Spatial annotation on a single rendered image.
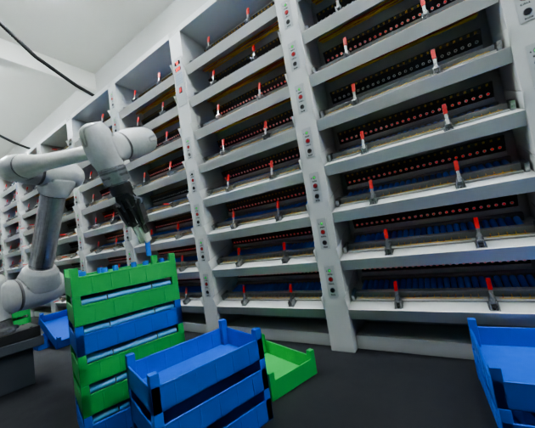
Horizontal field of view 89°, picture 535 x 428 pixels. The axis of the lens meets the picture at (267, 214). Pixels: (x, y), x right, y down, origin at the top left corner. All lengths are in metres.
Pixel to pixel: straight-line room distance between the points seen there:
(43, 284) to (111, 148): 0.92
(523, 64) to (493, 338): 0.78
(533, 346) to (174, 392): 0.94
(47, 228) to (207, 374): 1.17
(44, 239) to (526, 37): 1.98
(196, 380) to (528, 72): 1.19
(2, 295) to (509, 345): 1.91
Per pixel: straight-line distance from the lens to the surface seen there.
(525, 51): 1.15
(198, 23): 1.88
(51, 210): 1.66
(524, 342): 1.09
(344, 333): 1.20
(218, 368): 0.77
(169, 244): 1.75
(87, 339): 0.98
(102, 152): 1.07
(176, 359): 0.93
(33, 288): 1.77
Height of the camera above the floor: 0.49
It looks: 4 degrees up
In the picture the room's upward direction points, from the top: 9 degrees counter-clockwise
